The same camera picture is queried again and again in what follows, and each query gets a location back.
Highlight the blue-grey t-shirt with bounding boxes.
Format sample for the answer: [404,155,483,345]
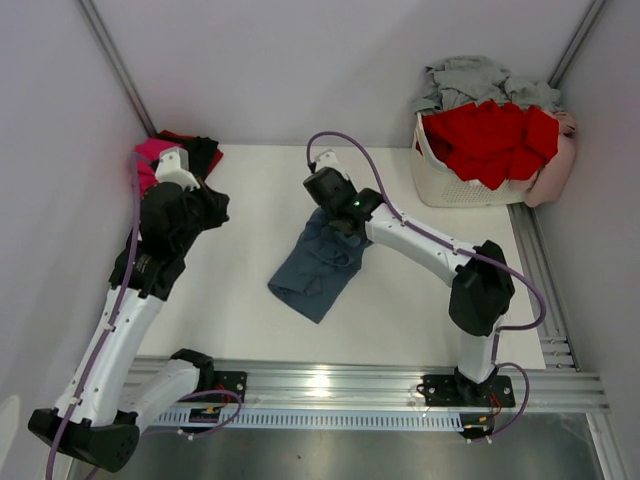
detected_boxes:
[267,208,371,324]

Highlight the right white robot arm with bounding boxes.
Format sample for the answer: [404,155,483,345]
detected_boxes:
[303,167,515,406]

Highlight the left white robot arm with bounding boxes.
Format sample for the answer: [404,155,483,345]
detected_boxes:
[28,181,230,472]

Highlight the folded pink t-shirt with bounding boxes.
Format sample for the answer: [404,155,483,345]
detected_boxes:
[134,138,177,196]

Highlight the folded black t-shirt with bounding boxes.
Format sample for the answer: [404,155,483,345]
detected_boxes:
[182,137,223,180]

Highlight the folded dark red t-shirt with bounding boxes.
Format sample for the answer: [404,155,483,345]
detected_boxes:
[158,130,200,150]

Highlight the white laundry basket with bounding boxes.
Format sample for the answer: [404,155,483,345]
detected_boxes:
[410,113,525,208]

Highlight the red t-shirt in basket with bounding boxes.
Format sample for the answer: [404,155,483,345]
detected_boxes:
[422,100,560,190]

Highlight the grey t-shirt in basket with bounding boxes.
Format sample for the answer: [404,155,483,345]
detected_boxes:
[412,55,562,114]

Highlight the light pink garment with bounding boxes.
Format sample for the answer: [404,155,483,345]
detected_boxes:
[524,110,577,208]

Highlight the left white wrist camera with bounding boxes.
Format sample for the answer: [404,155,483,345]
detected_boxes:
[155,147,200,191]

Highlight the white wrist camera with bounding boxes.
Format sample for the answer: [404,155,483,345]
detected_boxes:
[155,147,200,191]
[311,149,350,180]

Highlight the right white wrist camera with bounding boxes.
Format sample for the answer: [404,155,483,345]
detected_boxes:
[311,149,350,180]

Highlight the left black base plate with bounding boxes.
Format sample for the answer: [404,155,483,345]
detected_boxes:
[190,370,248,405]

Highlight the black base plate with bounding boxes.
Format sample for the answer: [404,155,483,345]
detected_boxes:
[416,373,516,408]
[190,370,248,405]

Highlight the aluminium mounting rail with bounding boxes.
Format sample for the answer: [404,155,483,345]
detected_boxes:
[119,355,612,414]

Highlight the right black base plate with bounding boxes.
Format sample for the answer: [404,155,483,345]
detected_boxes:
[416,373,516,408]

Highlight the white slotted cable duct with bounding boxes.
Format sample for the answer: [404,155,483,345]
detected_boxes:
[152,407,463,432]

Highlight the left corner aluminium post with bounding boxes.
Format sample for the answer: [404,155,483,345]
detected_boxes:
[74,0,157,137]

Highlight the corner aluminium post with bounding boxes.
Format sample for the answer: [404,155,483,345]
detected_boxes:
[74,0,157,137]
[547,0,611,89]

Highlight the right corner aluminium post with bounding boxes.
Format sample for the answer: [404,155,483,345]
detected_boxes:
[547,0,611,89]

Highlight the right side aluminium rail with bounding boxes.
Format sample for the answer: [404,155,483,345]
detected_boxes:
[507,203,582,372]

